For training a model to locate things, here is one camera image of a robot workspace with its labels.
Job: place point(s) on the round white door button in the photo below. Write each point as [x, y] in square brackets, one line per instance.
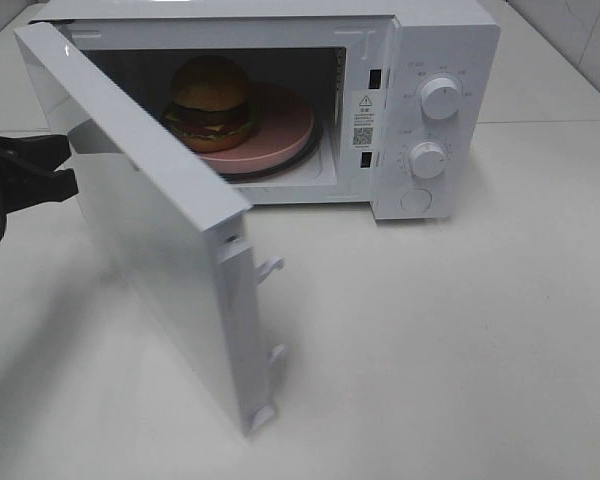
[416, 200]

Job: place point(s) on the pink round plate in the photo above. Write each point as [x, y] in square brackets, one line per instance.
[284, 123]

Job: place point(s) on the white microwave door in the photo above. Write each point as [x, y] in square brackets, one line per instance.
[171, 225]

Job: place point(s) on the white lower microwave knob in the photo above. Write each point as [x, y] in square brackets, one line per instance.
[427, 159]

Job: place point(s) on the white upper microwave knob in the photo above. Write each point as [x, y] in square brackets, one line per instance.
[440, 97]

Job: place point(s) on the toy hamburger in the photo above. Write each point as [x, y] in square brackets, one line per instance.
[209, 108]

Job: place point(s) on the glass microwave turntable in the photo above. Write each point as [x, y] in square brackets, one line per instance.
[306, 152]

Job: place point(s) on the white warning label sticker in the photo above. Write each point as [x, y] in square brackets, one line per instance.
[364, 118]

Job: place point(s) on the white microwave oven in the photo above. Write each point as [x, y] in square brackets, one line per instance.
[325, 50]

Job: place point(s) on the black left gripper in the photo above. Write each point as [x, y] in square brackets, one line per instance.
[46, 153]

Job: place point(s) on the white microwave knob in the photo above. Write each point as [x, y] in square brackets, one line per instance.
[440, 97]
[427, 159]

